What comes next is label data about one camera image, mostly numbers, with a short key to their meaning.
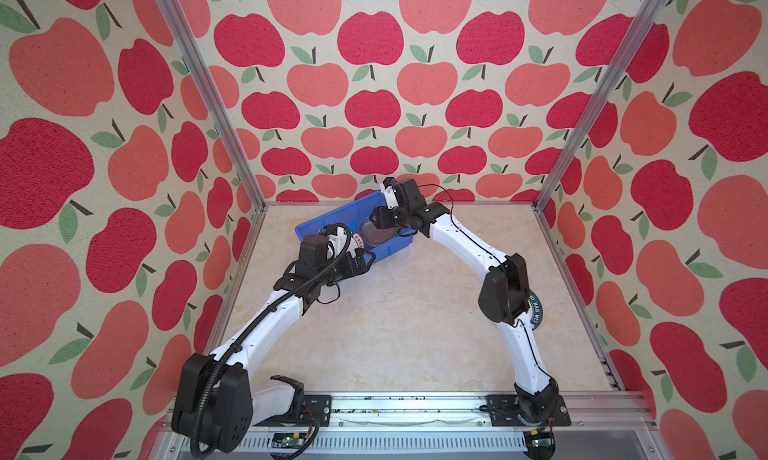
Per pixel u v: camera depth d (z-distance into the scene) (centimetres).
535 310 91
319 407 75
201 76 84
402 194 74
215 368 41
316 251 62
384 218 82
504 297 59
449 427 73
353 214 111
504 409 73
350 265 72
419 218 70
